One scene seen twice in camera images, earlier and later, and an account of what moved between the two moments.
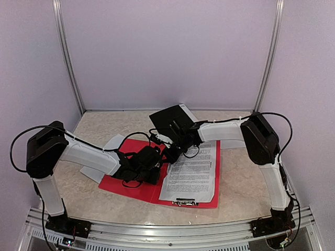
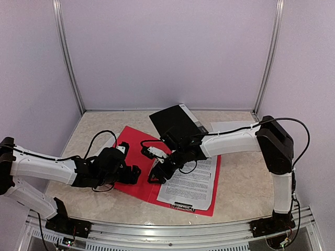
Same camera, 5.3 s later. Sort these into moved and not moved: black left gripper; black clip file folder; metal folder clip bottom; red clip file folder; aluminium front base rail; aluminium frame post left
Moved: metal folder clip bottom; red clip file folder; black left gripper
Not moved: aluminium front base rail; black clip file folder; aluminium frame post left
